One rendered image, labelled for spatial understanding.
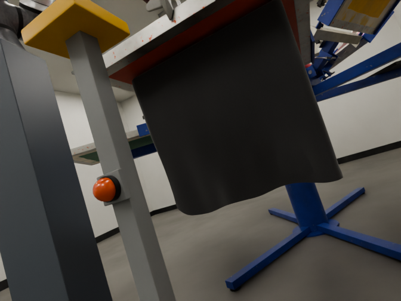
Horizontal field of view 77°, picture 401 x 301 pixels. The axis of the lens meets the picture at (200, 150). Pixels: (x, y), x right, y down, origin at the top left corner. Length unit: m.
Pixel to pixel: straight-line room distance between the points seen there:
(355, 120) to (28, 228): 5.03
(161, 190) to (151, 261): 5.92
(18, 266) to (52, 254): 0.12
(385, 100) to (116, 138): 5.15
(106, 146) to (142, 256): 0.19
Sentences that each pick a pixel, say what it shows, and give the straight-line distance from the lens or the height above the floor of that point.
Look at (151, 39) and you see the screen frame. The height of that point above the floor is 0.96.
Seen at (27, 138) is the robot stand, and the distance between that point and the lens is 0.89.
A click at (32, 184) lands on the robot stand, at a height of 0.75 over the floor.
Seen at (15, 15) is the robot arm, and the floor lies 1.35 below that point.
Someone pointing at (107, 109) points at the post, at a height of 0.78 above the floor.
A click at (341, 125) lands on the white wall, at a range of 5.27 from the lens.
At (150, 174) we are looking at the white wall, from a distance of 6.47.
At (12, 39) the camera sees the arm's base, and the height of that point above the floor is 1.24.
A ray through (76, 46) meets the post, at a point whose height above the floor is 0.90.
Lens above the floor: 0.63
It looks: 5 degrees up
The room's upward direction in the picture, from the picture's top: 18 degrees counter-clockwise
